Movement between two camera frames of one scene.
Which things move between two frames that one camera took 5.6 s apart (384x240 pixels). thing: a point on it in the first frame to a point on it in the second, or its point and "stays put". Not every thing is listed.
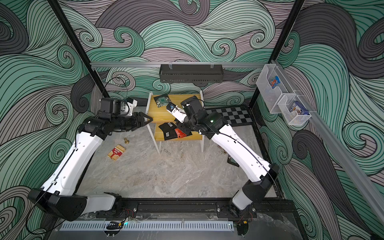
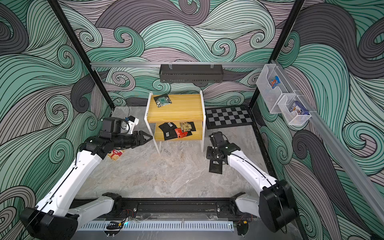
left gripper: (141, 122) to (140, 141)
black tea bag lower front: (169, 131) stays put
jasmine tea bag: (162, 100) stays put
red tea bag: (179, 133) stays put
